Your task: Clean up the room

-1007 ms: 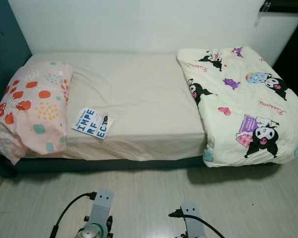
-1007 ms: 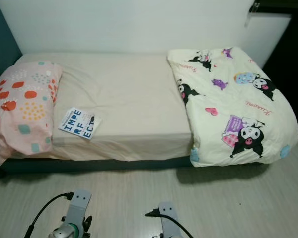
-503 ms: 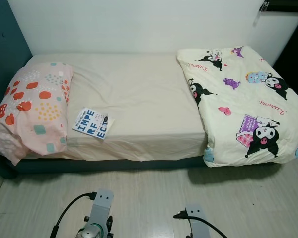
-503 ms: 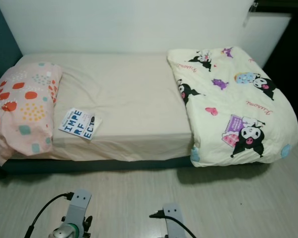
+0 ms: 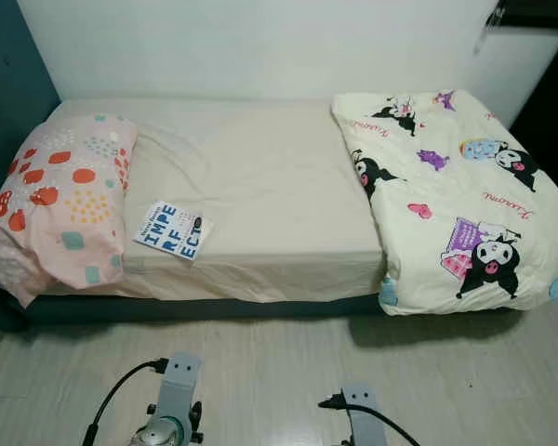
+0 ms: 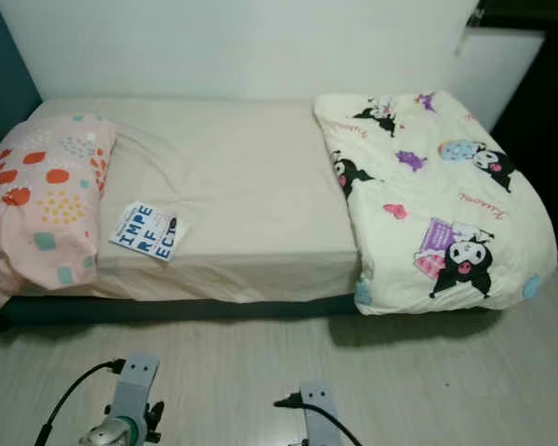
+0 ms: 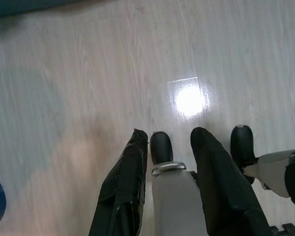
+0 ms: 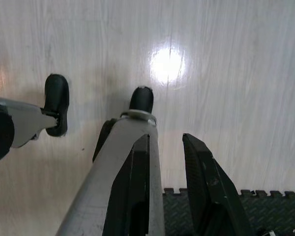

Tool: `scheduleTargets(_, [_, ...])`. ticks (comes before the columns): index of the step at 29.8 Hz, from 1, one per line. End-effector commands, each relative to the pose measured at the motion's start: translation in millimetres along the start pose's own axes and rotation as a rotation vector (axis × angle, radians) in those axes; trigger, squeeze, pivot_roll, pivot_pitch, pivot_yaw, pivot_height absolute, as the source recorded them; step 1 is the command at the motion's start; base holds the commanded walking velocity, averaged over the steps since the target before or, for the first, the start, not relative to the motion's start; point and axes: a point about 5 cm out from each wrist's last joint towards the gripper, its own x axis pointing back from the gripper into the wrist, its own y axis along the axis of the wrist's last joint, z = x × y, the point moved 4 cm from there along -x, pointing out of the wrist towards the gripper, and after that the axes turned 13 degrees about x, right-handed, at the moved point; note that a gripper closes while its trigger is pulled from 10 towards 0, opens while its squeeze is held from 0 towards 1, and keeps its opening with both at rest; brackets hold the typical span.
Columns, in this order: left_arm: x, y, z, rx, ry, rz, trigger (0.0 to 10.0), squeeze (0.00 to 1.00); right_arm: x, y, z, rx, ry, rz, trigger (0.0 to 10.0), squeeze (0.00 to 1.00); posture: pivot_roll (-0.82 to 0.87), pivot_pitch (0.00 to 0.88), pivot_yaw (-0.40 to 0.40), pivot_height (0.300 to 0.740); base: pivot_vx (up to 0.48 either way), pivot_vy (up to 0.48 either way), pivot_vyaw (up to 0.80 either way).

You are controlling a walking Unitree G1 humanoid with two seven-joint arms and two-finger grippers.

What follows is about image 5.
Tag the dark framed window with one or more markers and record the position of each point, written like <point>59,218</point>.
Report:
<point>535,11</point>

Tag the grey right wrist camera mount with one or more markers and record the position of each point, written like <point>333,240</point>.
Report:
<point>361,413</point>

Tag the pink pillow with orange spots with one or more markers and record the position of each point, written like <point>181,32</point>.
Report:
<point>60,200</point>

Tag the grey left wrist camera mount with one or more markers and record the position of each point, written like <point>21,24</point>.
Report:
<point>179,386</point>

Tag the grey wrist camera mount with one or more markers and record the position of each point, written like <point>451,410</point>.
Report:
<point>361,413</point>
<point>179,386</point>

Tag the cream cartoon print blanket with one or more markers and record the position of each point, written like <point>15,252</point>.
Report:
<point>456,204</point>

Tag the black desk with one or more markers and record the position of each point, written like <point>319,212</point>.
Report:
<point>549,102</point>

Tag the teal bed frame rail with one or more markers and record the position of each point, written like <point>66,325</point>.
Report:
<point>214,307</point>

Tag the cream sheeted bed mattress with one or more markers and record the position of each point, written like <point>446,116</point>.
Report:
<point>260,177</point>

